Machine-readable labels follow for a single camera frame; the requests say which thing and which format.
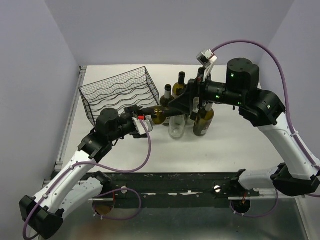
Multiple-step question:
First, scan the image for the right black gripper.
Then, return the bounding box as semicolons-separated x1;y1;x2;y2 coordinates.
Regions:
168;66;244;115

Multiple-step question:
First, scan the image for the green bottle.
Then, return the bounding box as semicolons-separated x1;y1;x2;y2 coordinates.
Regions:
172;71;186;98
196;67;206;81
193;102;215;137

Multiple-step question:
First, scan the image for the dark bottle label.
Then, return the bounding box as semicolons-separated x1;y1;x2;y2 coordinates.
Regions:
160;84;175;108
139;105;184;125

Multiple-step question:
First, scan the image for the clear glass bottle front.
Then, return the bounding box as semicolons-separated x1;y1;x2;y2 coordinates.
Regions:
168;115;186;140

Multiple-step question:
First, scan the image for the dark bottle front label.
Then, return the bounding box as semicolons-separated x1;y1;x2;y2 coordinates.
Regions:
139;105;184;125

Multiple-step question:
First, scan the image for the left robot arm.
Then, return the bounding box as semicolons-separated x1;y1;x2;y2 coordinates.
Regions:
19;105;150;240

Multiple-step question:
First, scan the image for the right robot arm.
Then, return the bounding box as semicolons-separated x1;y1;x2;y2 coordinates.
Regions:
169;58;320;197

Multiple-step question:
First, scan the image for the black wire wine rack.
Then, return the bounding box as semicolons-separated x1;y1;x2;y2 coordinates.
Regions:
79;66;160;126

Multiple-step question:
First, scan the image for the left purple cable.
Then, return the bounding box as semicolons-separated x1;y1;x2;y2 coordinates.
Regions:
21;121;152;238

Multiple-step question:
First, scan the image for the purple cable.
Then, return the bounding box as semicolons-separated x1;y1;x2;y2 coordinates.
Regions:
212;39;320;198
21;121;152;238

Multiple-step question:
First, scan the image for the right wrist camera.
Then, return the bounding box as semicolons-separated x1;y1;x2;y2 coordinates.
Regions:
196;49;218;81

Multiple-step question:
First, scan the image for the black mounting rail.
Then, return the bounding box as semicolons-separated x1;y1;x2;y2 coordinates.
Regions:
72;171;271;210

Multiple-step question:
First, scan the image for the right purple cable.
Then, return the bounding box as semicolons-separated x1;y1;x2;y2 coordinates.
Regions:
212;39;320;198

